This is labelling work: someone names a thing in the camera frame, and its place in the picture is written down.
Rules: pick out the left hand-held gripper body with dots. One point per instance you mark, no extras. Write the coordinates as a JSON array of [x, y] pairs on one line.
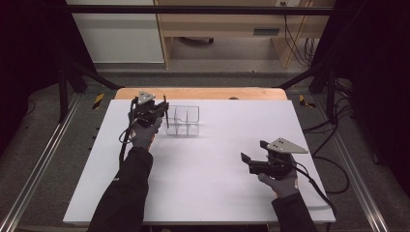
[[145, 108]]

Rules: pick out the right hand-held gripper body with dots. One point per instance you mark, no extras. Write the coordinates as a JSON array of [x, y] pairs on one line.
[[283, 148]]

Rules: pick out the black pencil with orange end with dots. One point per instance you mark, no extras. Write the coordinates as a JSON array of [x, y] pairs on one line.
[[166, 112]]

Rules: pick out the clear plastic compartment organizer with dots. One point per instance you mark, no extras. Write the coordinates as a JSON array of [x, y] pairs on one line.
[[183, 121]]

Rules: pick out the person's left hand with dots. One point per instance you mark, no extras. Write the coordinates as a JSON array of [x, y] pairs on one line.
[[143, 133]]

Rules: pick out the person's right hand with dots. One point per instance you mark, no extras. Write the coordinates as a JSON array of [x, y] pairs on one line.
[[283, 187]]

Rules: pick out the white board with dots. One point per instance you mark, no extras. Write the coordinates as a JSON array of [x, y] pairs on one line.
[[209, 167]]

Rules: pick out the wooden table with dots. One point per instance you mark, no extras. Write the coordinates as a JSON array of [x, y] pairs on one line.
[[199, 93]]

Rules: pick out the yellow black tape marker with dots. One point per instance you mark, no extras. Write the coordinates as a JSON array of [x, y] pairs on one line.
[[98, 101], [302, 100]]

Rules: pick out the black metal stand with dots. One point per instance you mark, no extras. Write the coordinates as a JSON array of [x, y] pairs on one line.
[[331, 96], [63, 93]]

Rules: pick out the black object under desk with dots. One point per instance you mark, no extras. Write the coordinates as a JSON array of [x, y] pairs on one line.
[[196, 41]]

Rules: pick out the white cabinet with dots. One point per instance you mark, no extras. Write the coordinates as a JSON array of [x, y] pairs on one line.
[[119, 35]]

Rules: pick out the black metal crossbar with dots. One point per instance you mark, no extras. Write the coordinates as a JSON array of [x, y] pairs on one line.
[[193, 9]]

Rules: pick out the wooden desk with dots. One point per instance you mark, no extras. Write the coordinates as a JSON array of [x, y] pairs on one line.
[[222, 24]]

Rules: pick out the grey label on desk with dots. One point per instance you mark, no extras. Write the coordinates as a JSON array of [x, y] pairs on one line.
[[266, 31]]

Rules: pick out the dark curtain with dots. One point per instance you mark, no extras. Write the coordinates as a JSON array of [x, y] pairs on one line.
[[29, 64], [377, 80]]

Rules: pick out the aluminium rail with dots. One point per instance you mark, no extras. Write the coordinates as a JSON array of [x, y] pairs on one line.
[[354, 180], [42, 158]]

